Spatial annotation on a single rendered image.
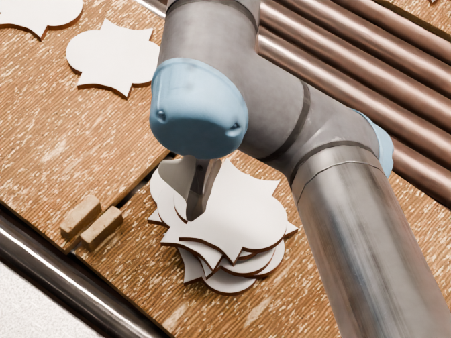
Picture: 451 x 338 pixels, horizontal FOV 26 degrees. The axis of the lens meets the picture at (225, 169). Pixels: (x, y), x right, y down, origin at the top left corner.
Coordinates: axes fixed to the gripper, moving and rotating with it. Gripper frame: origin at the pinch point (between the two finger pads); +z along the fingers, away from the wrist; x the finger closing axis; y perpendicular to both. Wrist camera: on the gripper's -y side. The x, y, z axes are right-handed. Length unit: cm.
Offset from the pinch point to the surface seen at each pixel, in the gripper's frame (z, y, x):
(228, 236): 7.6, -1.8, 3.6
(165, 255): 16.0, 5.5, 6.1
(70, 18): 15.1, 36.6, -17.3
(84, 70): 15.0, 29.7, -11.0
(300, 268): 15.8, -9.4, -0.9
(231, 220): 7.6, -1.0, 1.6
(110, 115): 16.1, 23.1, -7.4
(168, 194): 8.9, 7.5, 2.0
